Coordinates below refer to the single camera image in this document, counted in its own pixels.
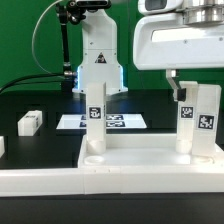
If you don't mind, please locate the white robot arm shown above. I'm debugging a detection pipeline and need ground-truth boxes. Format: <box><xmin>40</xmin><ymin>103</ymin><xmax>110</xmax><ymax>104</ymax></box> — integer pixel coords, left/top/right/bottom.
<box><xmin>75</xmin><ymin>0</ymin><xmax>224</xmax><ymax>94</ymax></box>

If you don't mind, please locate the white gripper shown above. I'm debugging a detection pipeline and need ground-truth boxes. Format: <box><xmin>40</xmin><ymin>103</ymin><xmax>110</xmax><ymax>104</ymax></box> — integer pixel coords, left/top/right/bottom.
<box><xmin>133</xmin><ymin>0</ymin><xmax>224</xmax><ymax>102</ymax></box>

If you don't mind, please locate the fiducial marker sheet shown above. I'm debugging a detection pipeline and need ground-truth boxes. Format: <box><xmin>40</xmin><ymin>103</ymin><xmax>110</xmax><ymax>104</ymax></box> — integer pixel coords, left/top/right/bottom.
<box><xmin>57</xmin><ymin>114</ymin><xmax>147</xmax><ymax>130</ymax></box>

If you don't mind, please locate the grey curved cable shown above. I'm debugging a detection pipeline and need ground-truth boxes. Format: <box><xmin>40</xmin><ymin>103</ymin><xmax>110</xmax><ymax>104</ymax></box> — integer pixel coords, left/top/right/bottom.
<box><xmin>31</xmin><ymin>0</ymin><xmax>65</xmax><ymax>75</ymax></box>

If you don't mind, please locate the white left fence wall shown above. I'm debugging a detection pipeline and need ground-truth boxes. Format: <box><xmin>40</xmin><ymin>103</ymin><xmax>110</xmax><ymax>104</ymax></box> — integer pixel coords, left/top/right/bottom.
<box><xmin>0</xmin><ymin>136</ymin><xmax>5</xmax><ymax>158</ymax></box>

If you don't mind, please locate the white front fence wall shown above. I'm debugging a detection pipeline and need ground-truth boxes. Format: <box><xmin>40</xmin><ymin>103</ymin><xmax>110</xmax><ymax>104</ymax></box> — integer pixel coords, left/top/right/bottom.
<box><xmin>0</xmin><ymin>165</ymin><xmax>224</xmax><ymax>197</ymax></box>

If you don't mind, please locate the black cable bundle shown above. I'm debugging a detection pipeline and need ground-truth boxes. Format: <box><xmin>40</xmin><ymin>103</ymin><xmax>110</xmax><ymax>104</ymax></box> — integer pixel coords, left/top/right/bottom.
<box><xmin>0</xmin><ymin>73</ymin><xmax>66</xmax><ymax>95</ymax></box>

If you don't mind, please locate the white desk top tray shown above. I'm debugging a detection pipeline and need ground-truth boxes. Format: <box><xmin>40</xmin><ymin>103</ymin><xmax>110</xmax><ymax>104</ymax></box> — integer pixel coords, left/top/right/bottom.
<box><xmin>78</xmin><ymin>133</ymin><xmax>224</xmax><ymax>168</ymax></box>

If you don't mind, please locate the white fence wall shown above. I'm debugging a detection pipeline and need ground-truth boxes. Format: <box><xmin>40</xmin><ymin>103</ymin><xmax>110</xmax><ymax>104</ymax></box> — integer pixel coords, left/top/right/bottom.
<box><xmin>0</xmin><ymin>136</ymin><xmax>5</xmax><ymax>158</ymax></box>
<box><xmin>0</xmin><ymin>165</ymin><xmax>224</xmax><ymax>197</ymax></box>

